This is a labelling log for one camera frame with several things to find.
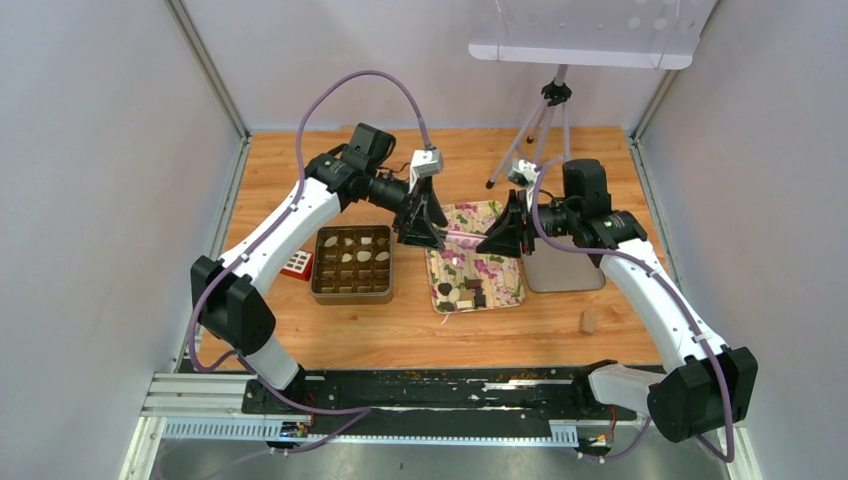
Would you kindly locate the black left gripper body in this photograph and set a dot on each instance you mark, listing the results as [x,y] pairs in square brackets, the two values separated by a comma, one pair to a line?
[405,207]

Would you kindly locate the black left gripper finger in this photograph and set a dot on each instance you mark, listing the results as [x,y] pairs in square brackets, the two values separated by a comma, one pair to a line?
[422,235]
[432,207]

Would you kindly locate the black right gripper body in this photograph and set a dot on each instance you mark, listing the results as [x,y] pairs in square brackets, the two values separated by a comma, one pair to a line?
[552,219]

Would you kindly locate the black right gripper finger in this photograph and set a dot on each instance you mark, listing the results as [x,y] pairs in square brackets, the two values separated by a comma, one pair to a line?
[514,214]
[506,242]

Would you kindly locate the pink silicone tongs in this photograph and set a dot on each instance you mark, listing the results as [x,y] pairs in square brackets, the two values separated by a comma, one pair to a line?
[469,240]

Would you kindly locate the floral patterned tray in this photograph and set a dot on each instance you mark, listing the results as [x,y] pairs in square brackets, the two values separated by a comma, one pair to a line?
[501,276]

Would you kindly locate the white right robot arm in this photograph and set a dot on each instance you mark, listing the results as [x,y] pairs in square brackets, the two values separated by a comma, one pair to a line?
[705,383]

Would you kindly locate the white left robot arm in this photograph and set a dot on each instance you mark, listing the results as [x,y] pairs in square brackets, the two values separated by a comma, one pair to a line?
[228,292]

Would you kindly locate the white oval smooth chocolate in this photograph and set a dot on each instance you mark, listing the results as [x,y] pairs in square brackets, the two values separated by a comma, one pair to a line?
[364,256]

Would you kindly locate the gold chocolate tin box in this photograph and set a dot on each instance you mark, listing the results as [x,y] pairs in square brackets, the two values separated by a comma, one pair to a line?
[339,279]

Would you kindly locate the grey metal tin lid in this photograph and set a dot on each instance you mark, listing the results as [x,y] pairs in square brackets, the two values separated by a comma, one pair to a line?
[550,270]

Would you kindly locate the small wooden block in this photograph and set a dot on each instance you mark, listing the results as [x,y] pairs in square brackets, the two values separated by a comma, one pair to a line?
[588,321]

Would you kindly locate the red white grid object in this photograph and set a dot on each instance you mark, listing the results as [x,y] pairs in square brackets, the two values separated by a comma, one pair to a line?
[299,265]

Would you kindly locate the white tripod stand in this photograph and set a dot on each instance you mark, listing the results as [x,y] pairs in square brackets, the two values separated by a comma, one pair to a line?
[554,97]

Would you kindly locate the white overhead light panel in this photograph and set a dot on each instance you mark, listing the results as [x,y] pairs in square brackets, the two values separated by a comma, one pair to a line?
[654,34]

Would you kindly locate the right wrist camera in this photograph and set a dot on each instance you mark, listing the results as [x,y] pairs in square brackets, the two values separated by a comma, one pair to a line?
[522,173]

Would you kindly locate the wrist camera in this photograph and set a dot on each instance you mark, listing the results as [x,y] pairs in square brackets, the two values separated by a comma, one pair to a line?
[522,173]
[425,163]

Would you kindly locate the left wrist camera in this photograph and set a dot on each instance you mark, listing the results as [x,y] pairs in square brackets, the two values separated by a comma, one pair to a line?
[425,163]

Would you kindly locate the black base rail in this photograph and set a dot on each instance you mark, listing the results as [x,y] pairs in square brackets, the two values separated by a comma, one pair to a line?
[526,407]

